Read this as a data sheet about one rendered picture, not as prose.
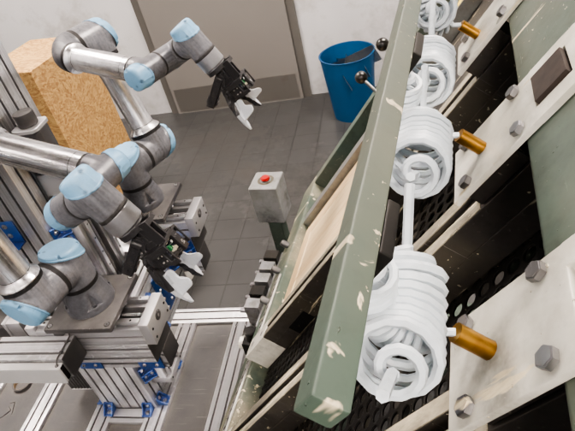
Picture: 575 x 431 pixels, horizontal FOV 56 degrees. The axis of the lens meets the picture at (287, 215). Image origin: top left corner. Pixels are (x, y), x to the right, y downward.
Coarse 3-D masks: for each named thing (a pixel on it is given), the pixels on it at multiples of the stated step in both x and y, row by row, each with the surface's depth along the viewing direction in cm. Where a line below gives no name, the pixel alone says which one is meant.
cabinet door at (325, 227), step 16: (352, 176) 166; (336, 192) 176; (336, 208) 165; (320, 224) 176; (336, 224) 154; (304, 240) 188; (320, 240) 164; (304, 256) 176; (320, 256) 153; (304, 272) 163; (288, 288) 171
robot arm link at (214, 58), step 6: (210, 54) 154; (216, 54) 155; (204, 60) 154; (210, 60) 155; (216, 60) 155; (222, 60) 158; (204, 66) 156; (210, 66) 155; (216, 66) 156; (204, 72) 158; (210, 72) 157
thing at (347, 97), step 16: (336, 48) 424; (352, 48) 424; (368, 48) 401; (336, 64) 393; (352, 64) 391; (368, 64) 398; (336, 80) 403; (352, 80) 400; (368, 80) 406; (336, 96) 414; (352, 96) 409; (368, 96) 414; (336, 112) 428; (352, 112) 419
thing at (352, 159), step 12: (468, 0) 133; (480, 0) 132; (468, 12) 135; (444, 36) 140; (360, 144) 167; (348, 156) 175; (348, 168) 175; (336, 180) 179; (324, 192) 184; (324, 204) 187; (312, 216) 192
